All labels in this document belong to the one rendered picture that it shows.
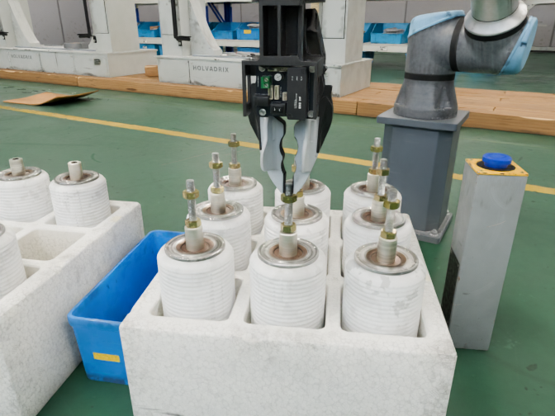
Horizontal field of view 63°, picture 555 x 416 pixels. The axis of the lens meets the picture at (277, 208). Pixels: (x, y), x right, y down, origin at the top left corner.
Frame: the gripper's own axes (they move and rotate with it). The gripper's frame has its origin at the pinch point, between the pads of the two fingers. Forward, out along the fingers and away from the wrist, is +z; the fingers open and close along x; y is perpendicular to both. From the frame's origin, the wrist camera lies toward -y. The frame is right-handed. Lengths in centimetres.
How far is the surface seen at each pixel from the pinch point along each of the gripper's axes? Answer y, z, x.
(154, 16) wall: -816, -21, -388
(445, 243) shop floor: -57, 34, 31
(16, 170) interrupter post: -19, 8, -53
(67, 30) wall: -634, 1, -451
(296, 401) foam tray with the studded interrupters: 8.3, 25.4, 2.3
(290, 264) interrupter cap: 4.1, 8.9, 0.8
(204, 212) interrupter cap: -9.0, 9.1, -14.1
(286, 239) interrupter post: 1.7, 7.0, 0.0
